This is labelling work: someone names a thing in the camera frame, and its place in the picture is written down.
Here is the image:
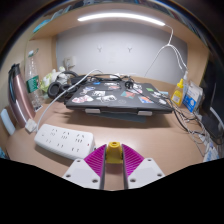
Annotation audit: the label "white power adapter block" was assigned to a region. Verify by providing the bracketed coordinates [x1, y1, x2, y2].
[24, 118, 38, 134]

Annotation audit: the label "white hanging cables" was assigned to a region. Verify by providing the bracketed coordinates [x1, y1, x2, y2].
[143, 24, 190, 80]

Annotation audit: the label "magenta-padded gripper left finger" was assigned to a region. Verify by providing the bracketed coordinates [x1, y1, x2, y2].
[62, 143, 108, 191]

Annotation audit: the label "white LED light bar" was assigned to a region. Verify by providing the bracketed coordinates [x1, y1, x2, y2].
[77, 12, 167, 27]

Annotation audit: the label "white wall outlet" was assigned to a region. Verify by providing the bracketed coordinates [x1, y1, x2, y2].
[64, 55, 77, 70]

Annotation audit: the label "grey laptop stand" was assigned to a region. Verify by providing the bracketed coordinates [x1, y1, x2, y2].
[84, 107, 154, 123]

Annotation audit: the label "white power strip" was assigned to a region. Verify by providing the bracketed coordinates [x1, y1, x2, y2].
[33, 123, 96, 161]

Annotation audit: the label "black cable tangle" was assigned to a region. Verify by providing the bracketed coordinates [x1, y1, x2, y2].
[165, 99, 224, 162]

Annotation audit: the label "white green plush toy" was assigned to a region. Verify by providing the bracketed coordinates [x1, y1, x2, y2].
[39, 67, 70, 93]

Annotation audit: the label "black monitor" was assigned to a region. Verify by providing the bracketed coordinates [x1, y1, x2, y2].
[199, 59, 224, 145]

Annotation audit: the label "blue white box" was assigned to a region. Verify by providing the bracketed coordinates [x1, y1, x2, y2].
[182, 81, 204, 114]

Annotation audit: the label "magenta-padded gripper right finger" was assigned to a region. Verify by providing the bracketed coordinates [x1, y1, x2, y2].
[121, 143, 166, 190]

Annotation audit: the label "sticker-covered dark laptop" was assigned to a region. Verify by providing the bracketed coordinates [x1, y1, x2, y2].
[65, 79, 174, 115]

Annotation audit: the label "pink thermos flask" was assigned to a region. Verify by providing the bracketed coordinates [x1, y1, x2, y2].
[7, 63, 37, 129]

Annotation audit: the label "white cable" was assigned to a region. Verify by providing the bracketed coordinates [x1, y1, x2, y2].
[34, 68, 104, 132]

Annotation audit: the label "small yellow bottle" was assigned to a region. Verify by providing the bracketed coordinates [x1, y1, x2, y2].
[170, 78, 185, 108]

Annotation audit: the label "black headphones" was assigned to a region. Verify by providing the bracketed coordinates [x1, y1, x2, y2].
[46, 70, 82, 101]

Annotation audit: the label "clear green-label water bottle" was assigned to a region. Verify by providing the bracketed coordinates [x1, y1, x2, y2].
[24, 49, 46, 112]

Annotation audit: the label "white cylinder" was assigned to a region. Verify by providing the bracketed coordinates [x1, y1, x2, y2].
[0, 108, 17, 136]

